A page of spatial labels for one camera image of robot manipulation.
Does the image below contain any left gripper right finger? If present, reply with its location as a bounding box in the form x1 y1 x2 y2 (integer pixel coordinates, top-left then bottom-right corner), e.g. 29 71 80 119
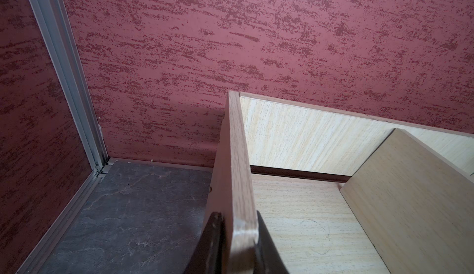
254 211 289 274

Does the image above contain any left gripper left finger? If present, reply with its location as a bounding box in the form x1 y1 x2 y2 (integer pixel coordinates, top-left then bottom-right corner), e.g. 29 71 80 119
183 212 224 274

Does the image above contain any light wooden bookshelf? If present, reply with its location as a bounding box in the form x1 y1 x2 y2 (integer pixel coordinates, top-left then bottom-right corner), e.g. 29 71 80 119
205 91 474 274

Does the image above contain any left aluminium corner post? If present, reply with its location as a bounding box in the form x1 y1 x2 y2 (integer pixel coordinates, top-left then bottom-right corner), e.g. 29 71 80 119
17 0 109 274

